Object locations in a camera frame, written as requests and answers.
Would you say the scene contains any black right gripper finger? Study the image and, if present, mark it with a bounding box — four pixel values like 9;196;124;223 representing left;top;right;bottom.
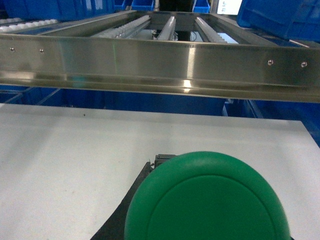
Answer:
90;161;157;240

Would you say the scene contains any green mushroom push button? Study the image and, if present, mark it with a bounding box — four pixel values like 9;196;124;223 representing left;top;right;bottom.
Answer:
124;151;291;240

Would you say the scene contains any stainless steel flow rack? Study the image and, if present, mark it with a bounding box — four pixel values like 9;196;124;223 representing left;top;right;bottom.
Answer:
0;10;320;103

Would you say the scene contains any large blue bin upper left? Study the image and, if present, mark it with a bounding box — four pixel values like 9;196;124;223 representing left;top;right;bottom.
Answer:
2;0;115;21

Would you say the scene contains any large blue bin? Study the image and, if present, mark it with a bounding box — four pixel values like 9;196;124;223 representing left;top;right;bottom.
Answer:
2;0;115;21
236;0;320;42

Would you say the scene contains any person in green shirt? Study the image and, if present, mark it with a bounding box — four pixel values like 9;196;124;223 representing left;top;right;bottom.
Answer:
159;0;193;12

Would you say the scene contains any large blue bin upper right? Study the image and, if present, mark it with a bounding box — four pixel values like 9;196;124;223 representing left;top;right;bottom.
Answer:
236;0;320;42

